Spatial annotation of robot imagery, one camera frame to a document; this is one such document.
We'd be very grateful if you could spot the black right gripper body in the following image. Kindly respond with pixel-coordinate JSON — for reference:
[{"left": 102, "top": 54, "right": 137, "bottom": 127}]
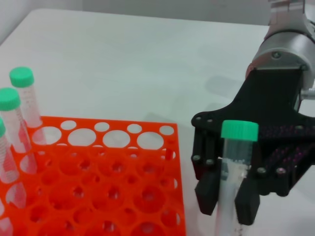
[{"left": 191, "top": 68, "right": 315, "bottom": 197}]

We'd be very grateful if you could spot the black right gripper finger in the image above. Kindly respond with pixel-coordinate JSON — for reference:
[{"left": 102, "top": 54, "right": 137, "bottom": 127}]
[
  {"left": 235, "top": 169, "right": 261, "bottom": 226},
  {"left": 192, "top": 129, "right": 223, "bottom": 216}
]

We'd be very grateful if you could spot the clear test tube green cap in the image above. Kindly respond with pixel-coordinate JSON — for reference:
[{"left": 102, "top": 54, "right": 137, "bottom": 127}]
[
  {"left": 0, "top": 88, "right": 38, "bottom": 174},
  {"left": 213, "top": 119, "right": 259, "bottom": 236},
  {"left": 9, "top": 66, "right": 43, "bottom": 128},
  {"left": 0, "top": 117, "right": 27, "bottom": 209}
]

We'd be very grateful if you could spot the orange test tube rack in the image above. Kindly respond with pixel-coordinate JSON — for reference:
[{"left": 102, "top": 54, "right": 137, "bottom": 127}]
[{"left": 0, "top": 115, "right": 188, "bottom": 236}]

